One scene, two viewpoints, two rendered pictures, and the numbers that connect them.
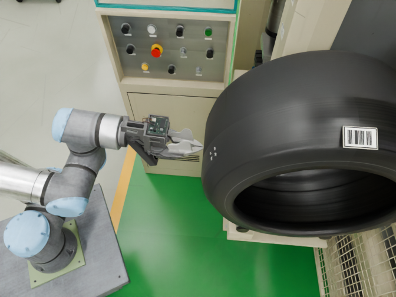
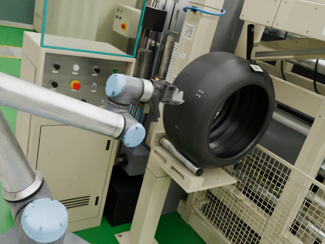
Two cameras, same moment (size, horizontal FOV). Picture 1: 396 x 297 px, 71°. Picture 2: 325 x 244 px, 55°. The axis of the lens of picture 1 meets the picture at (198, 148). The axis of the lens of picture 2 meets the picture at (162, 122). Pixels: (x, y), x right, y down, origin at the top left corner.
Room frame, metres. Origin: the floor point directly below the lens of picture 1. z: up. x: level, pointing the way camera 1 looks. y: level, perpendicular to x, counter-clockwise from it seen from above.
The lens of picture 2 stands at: (-0.50, 1.00, 1.63)
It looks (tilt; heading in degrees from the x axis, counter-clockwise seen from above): 21 degrees down; 315
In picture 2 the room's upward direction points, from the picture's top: 15 degrees clockwise
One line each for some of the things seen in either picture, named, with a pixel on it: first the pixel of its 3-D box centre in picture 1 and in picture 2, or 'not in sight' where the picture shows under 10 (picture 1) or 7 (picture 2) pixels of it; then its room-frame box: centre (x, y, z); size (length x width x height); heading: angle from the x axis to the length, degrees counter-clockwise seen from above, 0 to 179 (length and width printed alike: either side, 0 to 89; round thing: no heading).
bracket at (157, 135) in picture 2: not in sight; (180, 138); (0.66, -0.32, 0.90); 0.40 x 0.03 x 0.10; 85
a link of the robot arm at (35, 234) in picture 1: (35, 234); (42, 229); (0.33, 0.61, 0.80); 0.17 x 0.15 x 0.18; 174
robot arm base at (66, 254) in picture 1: (49, 246); not in sight; (0.33, 0.62, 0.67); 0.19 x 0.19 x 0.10
